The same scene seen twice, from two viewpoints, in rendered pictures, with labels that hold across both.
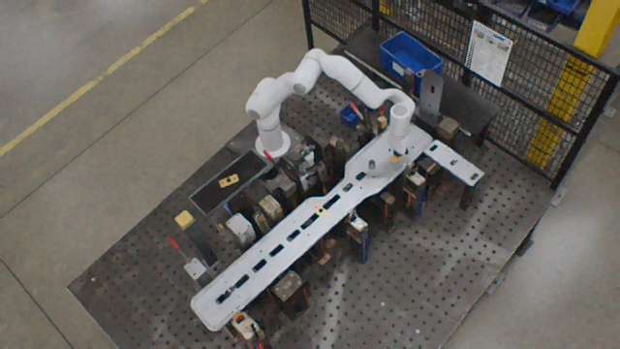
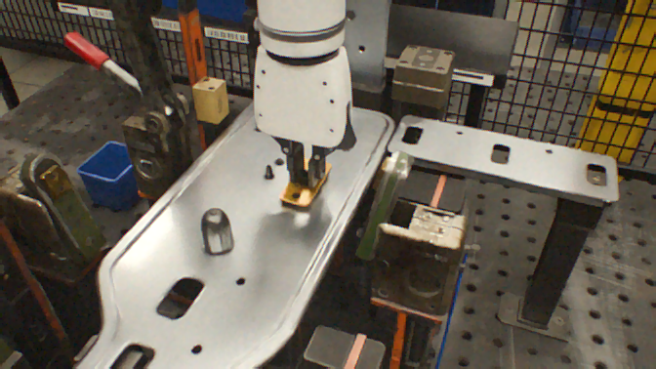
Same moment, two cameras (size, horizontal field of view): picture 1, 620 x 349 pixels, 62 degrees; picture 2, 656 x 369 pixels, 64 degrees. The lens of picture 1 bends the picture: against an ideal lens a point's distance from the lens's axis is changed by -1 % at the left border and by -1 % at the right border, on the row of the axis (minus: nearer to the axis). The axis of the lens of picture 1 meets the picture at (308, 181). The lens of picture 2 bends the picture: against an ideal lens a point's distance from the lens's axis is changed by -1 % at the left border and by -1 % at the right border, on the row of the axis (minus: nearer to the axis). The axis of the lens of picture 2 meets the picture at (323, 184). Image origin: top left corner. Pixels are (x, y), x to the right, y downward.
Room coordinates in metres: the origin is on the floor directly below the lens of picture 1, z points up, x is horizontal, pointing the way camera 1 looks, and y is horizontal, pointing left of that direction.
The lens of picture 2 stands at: (0.96, -0.17, 1.42)
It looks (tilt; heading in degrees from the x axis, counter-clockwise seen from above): 40 degrees down; 325
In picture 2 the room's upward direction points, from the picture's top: straight up
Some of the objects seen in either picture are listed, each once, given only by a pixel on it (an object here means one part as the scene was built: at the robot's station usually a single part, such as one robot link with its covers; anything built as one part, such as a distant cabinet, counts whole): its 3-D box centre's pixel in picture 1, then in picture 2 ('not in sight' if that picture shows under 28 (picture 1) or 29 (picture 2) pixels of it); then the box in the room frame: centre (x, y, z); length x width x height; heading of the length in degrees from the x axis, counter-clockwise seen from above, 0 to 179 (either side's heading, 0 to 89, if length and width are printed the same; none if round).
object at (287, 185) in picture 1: (290, 202); not in sight; (1.31, 0.11, 0.89); 0.13 x 0.11 x 0.38; 33
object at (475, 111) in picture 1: (417, 78); (273, 16); (1.83, -0.67, 1.02); 0.90 x 0.22 x 0.03; 33
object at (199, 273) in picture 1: (205, 283); not in sight; (0.98, 0.56, 0.88); 0.11 x 0.10 x 0.36; 33
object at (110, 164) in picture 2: (351, 115); (117, 178); (1.88, -0.31, 0.74); 0.11 x 0.10 x 0.09; 123
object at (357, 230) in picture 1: (357, 238); not in sight; (1.05, -0.17, 0.87); 0.12 x 0.09 x 0.35; 33
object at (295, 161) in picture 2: not in sight; (286, 151); (1.40, -0.43, 1.04); 0.03 x 0.03 x 0.07; 33
